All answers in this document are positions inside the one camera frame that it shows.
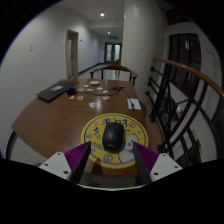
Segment dark framed window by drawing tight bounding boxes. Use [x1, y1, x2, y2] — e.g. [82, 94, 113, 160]
[163, 7, 224, 113]

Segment black cable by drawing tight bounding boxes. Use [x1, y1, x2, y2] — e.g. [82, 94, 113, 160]
[79, 85, 136, 110]

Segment glazed double door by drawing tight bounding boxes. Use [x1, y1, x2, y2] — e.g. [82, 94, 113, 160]
[104, 41, 123, 65]

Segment black railing with wooden handrail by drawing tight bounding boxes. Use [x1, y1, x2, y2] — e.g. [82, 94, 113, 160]
[145, 56, 224, 162]

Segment pale side door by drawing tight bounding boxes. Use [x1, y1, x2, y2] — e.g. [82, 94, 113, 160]
[64, 28, 80, 80]

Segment wooden armchair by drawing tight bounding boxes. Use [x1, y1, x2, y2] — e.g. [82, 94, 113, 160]
[89, 63, 139, 87]

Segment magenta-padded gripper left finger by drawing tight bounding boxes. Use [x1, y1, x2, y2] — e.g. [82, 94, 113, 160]
[39, 141, 93, 185]

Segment ceiling lights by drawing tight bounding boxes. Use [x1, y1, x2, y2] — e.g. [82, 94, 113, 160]
[98, 12, 113, 36]

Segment dark closed laptop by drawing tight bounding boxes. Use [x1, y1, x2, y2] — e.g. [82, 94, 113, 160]
[35, 80, 80, 103]

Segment round yellow mouse pad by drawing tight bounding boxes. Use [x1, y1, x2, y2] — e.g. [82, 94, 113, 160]
[80, 112, 150, 170]

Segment black computer mouse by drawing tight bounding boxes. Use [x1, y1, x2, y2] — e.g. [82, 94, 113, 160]
[101, 121, 126, 153]

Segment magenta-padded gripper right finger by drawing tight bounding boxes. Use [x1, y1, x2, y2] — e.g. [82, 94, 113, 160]
[132, 141, 184, 186]

